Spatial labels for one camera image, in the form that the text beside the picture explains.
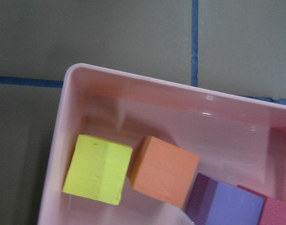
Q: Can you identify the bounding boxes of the purple foam block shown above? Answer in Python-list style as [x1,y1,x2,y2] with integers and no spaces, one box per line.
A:
[185,173,264,225]

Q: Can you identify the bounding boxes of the pink plastic bin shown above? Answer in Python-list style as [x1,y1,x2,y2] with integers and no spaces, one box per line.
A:
[38,63,286,225]

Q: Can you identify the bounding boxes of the orange foam block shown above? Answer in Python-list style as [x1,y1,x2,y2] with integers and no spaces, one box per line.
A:
[129,136,200,208]

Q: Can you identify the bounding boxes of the yellow foam block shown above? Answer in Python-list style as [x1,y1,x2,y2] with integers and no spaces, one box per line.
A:
[62,135,133,205]

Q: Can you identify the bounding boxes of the pink foam block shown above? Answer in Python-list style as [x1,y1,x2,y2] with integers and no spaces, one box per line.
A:
[237,185,286,225]

